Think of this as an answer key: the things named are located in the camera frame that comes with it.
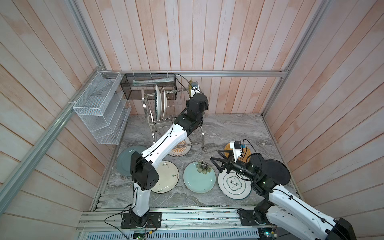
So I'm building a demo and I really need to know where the light green flower plate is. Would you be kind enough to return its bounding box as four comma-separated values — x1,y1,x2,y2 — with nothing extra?
183,162,216,194

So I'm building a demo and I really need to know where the orange sunburst plate under rack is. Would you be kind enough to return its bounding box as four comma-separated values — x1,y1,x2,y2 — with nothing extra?
168,138,192,157

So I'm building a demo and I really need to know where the orange woven bamboo plate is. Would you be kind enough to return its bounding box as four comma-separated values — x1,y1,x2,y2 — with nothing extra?
225,143,251,163

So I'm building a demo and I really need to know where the white plate green clover motif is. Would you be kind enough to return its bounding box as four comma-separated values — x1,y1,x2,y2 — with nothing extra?
218,171,252,200

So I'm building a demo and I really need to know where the stainless steel dish rack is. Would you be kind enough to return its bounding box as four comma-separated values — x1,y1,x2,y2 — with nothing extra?
142,89,205,149

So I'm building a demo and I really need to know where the dark teal ceramic plate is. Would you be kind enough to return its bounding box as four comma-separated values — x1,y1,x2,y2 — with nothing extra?
116,145,147,177

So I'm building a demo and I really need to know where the black mesh wall basket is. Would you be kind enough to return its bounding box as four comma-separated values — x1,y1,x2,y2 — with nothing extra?
120,73,177,101

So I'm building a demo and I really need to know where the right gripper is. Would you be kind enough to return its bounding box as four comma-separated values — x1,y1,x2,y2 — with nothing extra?
212,150,258,183

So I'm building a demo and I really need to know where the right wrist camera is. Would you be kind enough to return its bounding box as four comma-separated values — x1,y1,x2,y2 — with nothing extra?
230,141,243,162

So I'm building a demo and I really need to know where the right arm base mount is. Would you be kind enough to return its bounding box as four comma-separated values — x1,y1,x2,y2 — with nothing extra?
237,208,276,227

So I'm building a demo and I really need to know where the orange sunburst plate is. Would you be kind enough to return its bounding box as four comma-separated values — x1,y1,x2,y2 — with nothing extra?
161,88,168,120
168,138,192,157

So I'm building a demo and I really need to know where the yellow green woven plate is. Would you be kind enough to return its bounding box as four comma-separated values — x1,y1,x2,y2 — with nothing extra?
188,84,193,98

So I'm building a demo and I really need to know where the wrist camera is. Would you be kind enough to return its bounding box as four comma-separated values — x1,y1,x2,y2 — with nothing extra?
190,81,202,96
230,141,243,162

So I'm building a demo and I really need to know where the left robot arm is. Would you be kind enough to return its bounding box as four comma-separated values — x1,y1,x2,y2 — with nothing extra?
131,94,209,218

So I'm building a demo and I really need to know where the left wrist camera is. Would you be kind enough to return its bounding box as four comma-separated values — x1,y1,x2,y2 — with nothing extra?
190,81,202,96

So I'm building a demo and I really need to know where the white wire mesh shelf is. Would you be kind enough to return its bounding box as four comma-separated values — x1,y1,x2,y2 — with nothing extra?
74,71,132,145

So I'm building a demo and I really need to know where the cream floral plate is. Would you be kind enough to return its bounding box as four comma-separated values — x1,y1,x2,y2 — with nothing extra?
151,161,180,194

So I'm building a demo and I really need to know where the white plate with text rim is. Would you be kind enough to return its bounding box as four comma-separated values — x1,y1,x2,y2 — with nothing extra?
155,84,162,121

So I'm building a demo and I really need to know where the black round plate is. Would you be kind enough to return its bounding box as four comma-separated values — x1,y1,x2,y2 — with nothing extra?
262,159,291,186

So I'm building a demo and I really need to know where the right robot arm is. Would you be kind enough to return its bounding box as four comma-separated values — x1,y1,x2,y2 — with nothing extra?
210,150,357,240

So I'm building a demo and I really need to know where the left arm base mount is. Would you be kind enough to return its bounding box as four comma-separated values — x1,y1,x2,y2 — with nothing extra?
121,211,162,229

